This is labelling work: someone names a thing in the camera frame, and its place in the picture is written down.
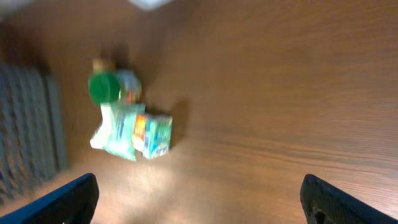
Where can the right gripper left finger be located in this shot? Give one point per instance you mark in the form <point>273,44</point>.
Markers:
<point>74,202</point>

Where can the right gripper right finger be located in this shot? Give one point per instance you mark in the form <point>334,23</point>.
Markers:
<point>325,203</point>

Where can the teal wet wipes pack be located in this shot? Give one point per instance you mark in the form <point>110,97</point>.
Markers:
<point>123,119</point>

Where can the small teal gum box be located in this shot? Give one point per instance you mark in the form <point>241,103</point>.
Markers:
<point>157,136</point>

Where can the green lid jar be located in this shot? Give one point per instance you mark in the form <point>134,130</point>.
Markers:
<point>120,86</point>

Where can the white floral tube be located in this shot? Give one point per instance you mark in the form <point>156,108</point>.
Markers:
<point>101,135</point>

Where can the white barcode scanner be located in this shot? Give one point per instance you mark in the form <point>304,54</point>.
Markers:
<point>149,5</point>

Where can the grey plastic mesh basket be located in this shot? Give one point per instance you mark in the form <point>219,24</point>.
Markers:
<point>33,149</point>

